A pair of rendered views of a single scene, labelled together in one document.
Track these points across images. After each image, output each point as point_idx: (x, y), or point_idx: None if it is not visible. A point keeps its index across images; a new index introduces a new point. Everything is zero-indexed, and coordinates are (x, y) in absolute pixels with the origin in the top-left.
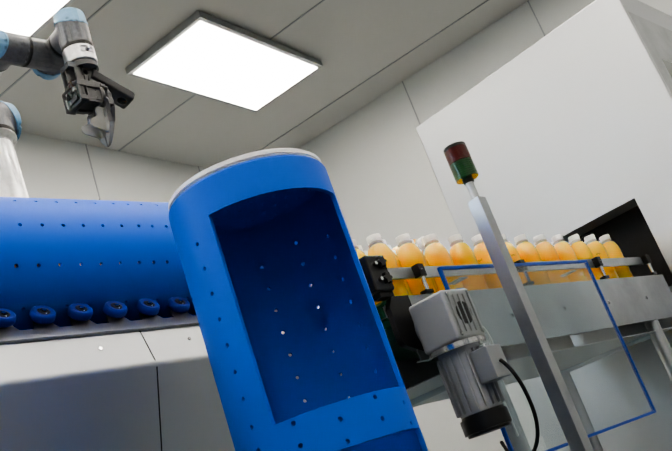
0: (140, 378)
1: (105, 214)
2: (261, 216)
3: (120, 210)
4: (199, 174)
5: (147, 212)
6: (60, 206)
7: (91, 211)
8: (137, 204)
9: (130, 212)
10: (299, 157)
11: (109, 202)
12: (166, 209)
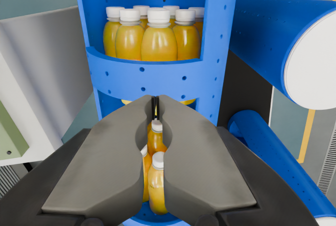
0: None
1: (219, 106)
2: None
3: (220, 90)
4: (332, 107)
5: (225, 59)
6: None
7: (216, 119)
8: (217, 65)
9: (222, 80)
10: None
11: (210, 99)
12: (228, 28)
